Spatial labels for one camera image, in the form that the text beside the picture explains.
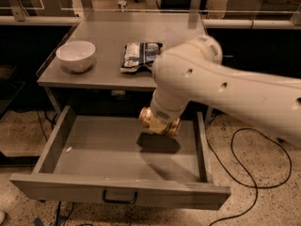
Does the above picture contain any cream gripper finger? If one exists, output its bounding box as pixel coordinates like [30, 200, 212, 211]
[149, 118, 169, 134]

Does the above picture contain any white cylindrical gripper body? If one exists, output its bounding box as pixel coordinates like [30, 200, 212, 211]
[150, 89, 189, 122]

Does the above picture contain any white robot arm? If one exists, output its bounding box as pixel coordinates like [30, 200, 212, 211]
[150, 36, 301, 146]

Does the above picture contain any grey open drawer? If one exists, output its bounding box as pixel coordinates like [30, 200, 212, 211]
[10, 106, 231, 210]

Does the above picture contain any grey counter cabinet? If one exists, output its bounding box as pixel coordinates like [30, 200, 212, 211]
[36, 10, 225, 127]

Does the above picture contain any blue white snack bag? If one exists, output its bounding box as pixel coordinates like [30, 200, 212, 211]
[120, 42, 163, 73]

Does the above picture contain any white ceramic bowl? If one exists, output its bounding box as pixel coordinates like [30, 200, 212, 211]
[55, 40, 96, 73]

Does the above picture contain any black drawer handle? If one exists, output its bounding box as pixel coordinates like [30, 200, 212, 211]
[102, 189, 138, 205]

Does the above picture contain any black floor cable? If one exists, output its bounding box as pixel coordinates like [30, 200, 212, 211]
[205, 113, 293, 226]

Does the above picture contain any white horizontal rail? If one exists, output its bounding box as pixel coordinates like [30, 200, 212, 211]
[0, 14, 301, 30]

